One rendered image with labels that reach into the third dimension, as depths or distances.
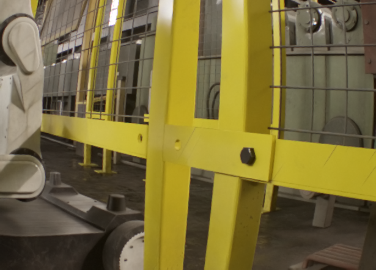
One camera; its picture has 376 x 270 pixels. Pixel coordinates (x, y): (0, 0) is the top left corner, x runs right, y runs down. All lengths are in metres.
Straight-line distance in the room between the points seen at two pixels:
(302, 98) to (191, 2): 2.05
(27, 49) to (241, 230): 0.70
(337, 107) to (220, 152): 1.99
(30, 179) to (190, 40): 0.57
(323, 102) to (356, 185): 2.18
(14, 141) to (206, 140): 0.63
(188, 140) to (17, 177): 0.56
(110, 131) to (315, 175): 0.46
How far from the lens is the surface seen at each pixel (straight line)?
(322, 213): 1.91
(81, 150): 4.39
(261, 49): 0.55
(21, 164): 1.06
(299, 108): 2.70
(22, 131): 1.10
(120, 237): 1.02
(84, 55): 5.08
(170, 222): 0.68
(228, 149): 0.54
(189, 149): 0.60
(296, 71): 2.74
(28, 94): 1.08
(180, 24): 0.67
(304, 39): 2.81
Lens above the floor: 0.46
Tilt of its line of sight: 2 degrees down
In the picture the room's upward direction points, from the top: 4 degrees clockwise
